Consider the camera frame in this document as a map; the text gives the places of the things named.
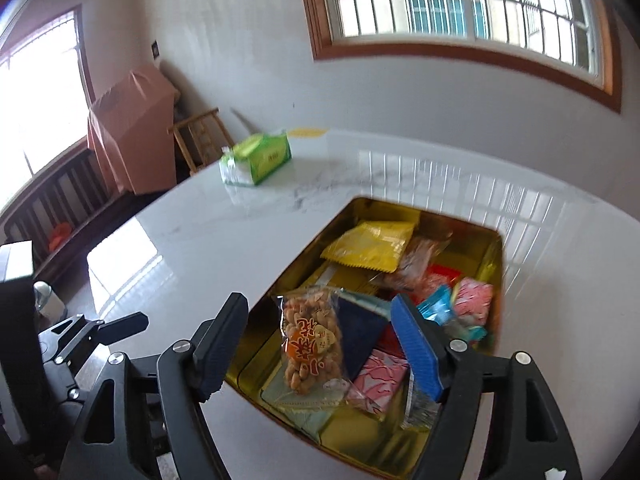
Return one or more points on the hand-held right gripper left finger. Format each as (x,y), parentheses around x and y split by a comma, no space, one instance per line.
(220,355)

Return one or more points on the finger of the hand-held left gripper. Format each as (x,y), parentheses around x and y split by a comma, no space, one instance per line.
(120,323)

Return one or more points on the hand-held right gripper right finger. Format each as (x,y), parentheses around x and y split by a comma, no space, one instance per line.
(417,350)

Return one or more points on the pink patterned snack packet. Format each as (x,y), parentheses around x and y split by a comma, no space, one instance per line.
(475,300)
(377,377)

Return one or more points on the light blue snack packet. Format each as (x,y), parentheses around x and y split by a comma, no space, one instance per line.
(437,305)

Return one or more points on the silver edged snack wrapper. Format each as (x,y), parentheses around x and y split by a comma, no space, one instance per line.
(420,407)

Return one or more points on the red snack packet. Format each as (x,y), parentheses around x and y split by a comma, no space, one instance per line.
(442,276)

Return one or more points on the clear peanut snack packet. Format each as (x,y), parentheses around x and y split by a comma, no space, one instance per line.
(310,345)

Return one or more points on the pale green snack packet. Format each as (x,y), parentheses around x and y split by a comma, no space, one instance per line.
(300,410)

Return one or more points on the gold snack packet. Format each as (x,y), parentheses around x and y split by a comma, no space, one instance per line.
(345,281)

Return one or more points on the gold metal tin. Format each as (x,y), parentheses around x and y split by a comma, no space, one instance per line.
(360,440)

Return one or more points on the yellow foil snack packet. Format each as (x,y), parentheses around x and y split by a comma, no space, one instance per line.
(370,245)

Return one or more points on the white bin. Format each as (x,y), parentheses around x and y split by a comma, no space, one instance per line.
(50,305)

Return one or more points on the small orange item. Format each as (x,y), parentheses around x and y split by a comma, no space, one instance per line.
(60,235)

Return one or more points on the dark wooden bench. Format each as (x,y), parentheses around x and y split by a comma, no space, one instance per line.
(60,195)

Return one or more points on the pink covered cabinet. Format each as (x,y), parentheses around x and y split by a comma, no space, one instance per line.
(132,130)

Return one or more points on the green tissue pack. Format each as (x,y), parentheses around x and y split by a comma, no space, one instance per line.
(260,157)

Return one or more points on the bamboo chair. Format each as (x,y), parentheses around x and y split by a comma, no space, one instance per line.
(200,130)

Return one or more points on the large side window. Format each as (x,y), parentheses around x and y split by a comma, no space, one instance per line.
(40,100)

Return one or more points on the yellow flat object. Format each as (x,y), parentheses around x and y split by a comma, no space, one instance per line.
(307,133)

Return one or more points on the wooden framed barred window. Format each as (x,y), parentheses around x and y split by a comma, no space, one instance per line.
(450,0)

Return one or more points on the dark wall switch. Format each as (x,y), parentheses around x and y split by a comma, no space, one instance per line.
(156,49)

